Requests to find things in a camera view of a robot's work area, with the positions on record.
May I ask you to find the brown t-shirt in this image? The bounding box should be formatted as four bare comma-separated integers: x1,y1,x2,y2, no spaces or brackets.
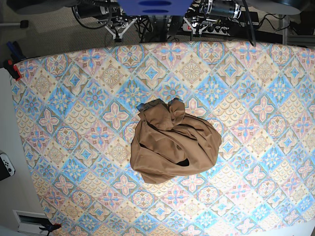
130,98,221,184

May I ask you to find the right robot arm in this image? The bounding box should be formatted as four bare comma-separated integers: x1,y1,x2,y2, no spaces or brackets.
71,0,120,30

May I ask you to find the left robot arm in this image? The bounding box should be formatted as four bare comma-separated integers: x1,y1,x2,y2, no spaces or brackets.
191,0,242,19

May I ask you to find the patterned tile tablecloth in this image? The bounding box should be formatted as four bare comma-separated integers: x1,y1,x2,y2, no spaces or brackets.
11,42,315,236

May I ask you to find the white power strip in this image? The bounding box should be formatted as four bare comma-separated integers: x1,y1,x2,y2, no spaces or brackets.
192,26,230,36

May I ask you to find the black clamp bottom left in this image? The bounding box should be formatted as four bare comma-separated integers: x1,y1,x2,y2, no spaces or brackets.
39,220,62,235

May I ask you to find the red black clamp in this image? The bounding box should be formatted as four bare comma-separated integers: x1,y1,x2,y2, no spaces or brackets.
3,59,22,81

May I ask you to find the white game controller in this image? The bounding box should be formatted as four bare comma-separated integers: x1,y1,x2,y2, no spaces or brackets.
0,151,15,181

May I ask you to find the black caster wheel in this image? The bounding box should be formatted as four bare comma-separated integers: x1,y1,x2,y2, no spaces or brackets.
20,20,29,29

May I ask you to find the white vent box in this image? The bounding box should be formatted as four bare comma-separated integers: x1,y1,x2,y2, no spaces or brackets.
13,210,49,236

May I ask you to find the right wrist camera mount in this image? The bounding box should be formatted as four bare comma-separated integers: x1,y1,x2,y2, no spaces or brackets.
104,16,138,43

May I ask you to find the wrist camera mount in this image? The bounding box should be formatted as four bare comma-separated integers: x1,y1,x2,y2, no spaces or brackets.
104,16,138,43
182,17,212,36

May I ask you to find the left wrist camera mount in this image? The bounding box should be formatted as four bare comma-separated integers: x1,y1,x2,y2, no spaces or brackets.
182,17,212,36

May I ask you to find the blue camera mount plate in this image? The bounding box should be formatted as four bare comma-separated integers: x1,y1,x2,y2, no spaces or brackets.
117,0,192,16

